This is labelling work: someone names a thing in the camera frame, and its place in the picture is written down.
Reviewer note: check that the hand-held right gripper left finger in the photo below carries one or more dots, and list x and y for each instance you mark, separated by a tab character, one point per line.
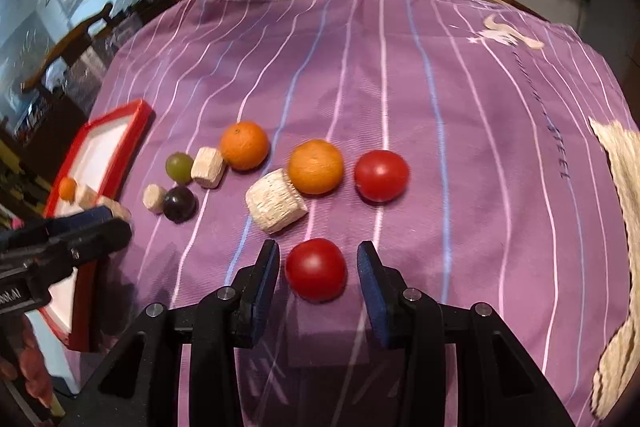
266	292

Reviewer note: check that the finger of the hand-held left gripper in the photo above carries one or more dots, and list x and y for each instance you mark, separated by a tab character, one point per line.
92	214
100	237

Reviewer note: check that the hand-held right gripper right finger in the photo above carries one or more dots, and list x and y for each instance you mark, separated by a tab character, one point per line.
374	302

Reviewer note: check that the red tomato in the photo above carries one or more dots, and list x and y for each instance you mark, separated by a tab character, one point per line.
316	270
381	175

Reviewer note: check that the small round cork piece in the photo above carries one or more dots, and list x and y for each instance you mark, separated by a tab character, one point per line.
154	198

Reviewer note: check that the red-rimmed white tray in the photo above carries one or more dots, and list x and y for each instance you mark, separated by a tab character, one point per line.
100	147

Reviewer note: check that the dark purple grape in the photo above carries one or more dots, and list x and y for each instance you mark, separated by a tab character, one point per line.
179	204

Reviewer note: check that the large beige cork block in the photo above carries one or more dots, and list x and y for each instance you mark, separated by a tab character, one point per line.
276	202

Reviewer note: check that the green grape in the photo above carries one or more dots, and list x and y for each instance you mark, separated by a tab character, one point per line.
179	167

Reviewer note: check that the hexagonal beige cork piece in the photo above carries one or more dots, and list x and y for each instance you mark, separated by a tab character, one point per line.
210	167

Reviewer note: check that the orange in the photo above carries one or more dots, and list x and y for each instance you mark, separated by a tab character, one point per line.
67	188
245	146
316	167

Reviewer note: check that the person's left hand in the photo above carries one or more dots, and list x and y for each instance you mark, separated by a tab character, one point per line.
35	362

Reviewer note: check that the wooden armchair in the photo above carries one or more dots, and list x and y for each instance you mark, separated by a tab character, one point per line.
75	34

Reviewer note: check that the purple striped cloth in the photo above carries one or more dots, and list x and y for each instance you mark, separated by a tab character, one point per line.
400	82

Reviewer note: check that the cream knitted towel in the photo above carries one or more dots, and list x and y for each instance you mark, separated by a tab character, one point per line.
625	187

